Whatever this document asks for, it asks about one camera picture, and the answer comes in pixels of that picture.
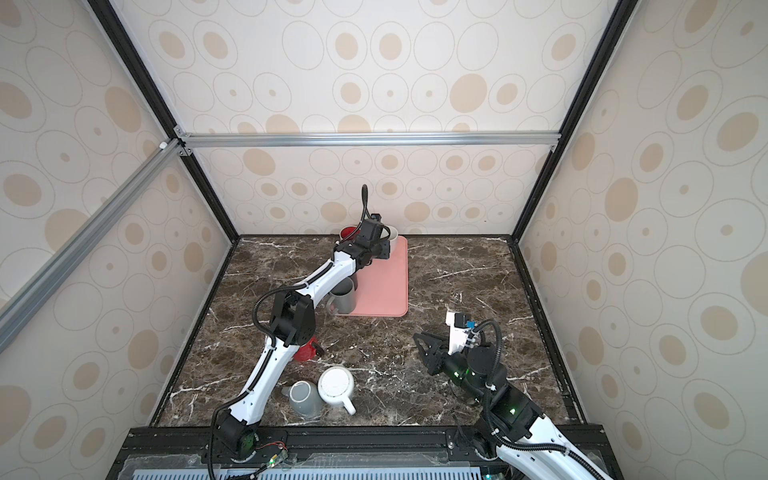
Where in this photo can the left aluminium frame bar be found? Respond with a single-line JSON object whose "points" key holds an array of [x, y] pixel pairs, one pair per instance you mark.
{"points": [[37, 291]]}

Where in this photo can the black left corner post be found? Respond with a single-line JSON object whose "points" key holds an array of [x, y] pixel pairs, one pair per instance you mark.
{"points": [[107, 17]]}

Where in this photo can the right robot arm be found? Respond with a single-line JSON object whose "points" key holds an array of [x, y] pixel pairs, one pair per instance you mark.
{"points": [[511, 426]]}

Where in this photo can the pink mug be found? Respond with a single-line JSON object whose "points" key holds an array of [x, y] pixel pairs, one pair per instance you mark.
{"points": [[391, 233]]}

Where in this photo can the white mug red inside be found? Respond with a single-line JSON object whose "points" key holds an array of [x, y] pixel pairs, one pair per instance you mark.
{"points": [[349, 233]]}

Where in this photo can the pink plastic tray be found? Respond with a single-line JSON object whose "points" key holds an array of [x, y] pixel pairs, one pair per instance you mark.
{"points": [[383, 286]]}

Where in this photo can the black corner post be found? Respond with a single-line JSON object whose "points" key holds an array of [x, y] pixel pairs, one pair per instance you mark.
{"points": [[107, 17], [608, 42]]}

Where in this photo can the grey mug front row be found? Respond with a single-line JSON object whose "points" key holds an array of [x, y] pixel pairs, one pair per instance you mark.
{"points": [[304, 399]]}

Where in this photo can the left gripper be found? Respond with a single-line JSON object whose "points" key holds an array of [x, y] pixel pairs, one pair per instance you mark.
{"points": [[383, 245]]}

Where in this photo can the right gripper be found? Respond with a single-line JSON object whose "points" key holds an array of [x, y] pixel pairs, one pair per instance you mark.
{"points": [[437, 358]]}

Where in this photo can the horizontal aluminium frame bar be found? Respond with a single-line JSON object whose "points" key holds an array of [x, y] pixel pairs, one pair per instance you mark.
{"points": [[370, 139]]}

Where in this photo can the black right corner post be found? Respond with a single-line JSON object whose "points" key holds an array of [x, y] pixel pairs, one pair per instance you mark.
{"points": [[608, 42]]}

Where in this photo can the grey mug row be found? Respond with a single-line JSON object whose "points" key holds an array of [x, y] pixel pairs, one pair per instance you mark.
{"points": [[304, 399], [342, 298]]}

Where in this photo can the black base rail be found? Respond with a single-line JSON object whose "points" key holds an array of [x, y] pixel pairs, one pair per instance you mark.
{"points": [[185, 450]]}

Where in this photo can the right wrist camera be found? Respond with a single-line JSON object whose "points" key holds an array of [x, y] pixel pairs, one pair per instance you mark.
{"points": [[461, 331]]}

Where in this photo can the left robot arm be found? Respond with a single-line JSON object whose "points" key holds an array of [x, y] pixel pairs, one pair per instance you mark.
{"points": [[286, 316]]}

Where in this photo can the large white ribbed mug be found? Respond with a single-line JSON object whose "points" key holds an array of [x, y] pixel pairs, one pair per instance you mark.
{"points": [[336, 388]]}

